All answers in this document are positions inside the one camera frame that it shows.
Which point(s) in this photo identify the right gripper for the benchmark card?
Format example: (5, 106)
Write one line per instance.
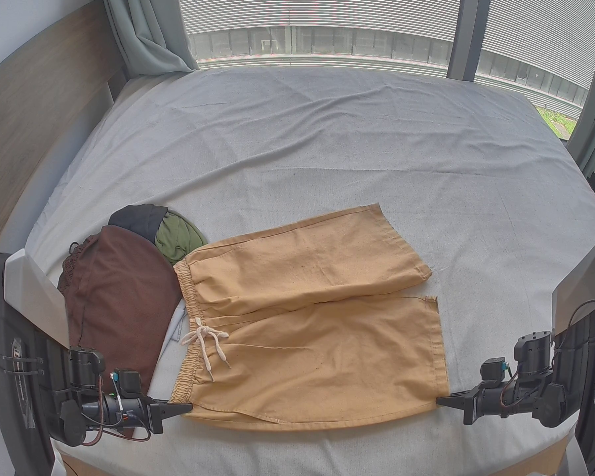
(486, 404)

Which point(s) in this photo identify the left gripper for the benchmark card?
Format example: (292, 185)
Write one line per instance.
(129, 412)

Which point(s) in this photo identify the tan shorts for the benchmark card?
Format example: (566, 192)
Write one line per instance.
(327, 355)

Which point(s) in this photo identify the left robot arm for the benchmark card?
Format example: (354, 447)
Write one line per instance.
(25, 365)

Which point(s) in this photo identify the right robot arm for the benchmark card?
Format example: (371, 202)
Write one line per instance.
(590, 345)

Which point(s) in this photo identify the bed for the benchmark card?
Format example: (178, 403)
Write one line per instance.
(327, 132)

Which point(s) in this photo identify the pale grey garment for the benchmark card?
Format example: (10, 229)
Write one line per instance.
(176, 332)

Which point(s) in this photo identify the dark brown garment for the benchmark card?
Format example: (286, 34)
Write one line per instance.
(124, 305)

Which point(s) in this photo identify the green garment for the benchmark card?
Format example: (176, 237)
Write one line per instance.
(176, 238)

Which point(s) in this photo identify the black garment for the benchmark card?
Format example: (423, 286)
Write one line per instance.
(134, 218)

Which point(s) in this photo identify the window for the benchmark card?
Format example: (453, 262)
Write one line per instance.
(463, 27)

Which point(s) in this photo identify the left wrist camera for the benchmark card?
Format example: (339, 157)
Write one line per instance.
(128, 382)

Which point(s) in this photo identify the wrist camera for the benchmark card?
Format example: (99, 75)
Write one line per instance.
(128, 382)
(492, 370)

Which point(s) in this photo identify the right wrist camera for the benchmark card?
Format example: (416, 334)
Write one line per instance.
(492, 370)

